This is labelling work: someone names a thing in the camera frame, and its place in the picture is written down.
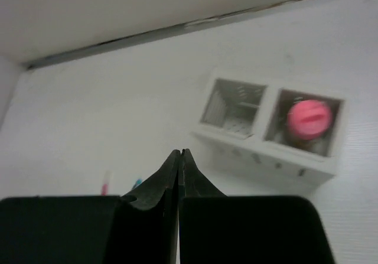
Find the teal blue gel pen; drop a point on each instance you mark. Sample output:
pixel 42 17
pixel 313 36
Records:
pixel 137 183

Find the aluminium rail back edge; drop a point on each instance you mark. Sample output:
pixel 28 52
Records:
pixel 166 32

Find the pink clear gel pen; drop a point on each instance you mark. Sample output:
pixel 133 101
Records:
pixel 106 183

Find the white two-slot pen holder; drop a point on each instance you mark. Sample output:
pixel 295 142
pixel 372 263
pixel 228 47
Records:
pixel 242 119

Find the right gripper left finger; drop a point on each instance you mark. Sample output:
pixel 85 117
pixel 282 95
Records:
pixel 138 227

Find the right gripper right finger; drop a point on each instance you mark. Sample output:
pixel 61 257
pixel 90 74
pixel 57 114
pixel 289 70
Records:
pixel 217 228

